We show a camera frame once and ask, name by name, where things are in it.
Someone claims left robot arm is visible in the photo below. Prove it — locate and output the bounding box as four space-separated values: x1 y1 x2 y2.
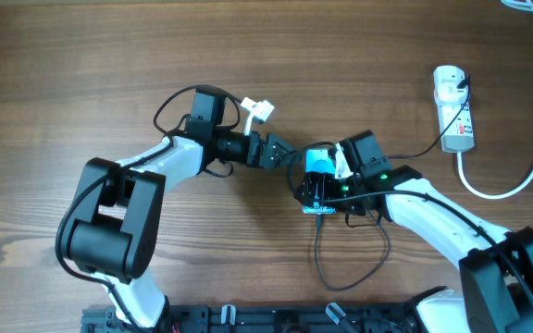
55 85 296 332

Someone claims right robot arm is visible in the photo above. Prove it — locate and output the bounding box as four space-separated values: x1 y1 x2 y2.
291 131 533 332

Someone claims black USB charging cable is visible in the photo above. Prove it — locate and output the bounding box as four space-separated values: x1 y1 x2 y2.
313 73 472 292

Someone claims white power strip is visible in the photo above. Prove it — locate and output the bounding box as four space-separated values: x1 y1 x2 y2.
433 65 475 154

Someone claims black right camera cable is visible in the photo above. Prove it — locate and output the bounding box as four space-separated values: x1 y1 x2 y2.
286 141 533 333

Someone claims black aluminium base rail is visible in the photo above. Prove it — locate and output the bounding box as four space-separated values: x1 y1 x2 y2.
80 302 420 333

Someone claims teal screen Galaxy smartphone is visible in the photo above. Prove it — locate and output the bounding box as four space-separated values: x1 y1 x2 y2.
303 149 335 215

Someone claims white USB charger plug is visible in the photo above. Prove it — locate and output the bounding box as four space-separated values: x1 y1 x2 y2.
434 77 467 106

